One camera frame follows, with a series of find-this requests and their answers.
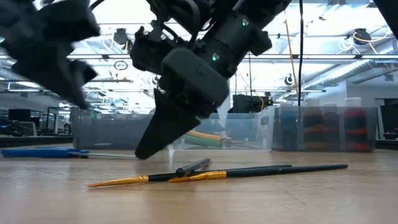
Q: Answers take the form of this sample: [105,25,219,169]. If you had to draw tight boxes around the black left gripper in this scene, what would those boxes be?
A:
[0,0,101,110]

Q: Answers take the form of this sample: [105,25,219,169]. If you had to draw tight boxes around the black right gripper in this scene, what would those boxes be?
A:
[134,49,230,160]

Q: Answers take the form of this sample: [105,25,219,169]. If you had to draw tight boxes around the yellow handled scissors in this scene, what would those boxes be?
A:
[186,129,249,146]

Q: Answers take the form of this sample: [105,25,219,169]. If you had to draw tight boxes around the thick black paintbrush silver ferrule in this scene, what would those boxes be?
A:
[175,157,212,179]

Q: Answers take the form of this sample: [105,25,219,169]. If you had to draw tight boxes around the black paintbrush gold ferrule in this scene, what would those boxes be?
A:
[169,163,349,184]
[88,164,293,189]

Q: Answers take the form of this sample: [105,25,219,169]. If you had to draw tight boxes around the blue handled scissors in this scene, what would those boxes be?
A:
[1,146,136,159]

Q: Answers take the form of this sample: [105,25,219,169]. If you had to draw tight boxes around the blue paint bottle white cap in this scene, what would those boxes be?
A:
[280,101,299,150]

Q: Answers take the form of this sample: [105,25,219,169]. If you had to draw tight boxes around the red paint bottle white cap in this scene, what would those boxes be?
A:
[344,96,368,151]

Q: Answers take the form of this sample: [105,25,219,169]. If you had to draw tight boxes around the grey plastic bin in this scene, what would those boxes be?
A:
[70,106,156,150]
[272,105,379,153]

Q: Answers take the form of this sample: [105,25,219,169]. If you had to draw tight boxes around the black monitor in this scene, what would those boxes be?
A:
[7,108,32,122]
[231,93,274,113]

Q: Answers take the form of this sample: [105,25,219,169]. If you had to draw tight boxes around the clear plastic bin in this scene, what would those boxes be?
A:
[169,105,277,152]

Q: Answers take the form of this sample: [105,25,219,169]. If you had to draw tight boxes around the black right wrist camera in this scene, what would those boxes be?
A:
[129,26,164,75]

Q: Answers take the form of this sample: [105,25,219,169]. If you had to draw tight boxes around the black power cable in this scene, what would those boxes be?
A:
[248,51,252,96]

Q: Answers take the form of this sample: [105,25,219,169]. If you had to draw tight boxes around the yellow cable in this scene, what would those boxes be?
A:
[284,11,297,94]

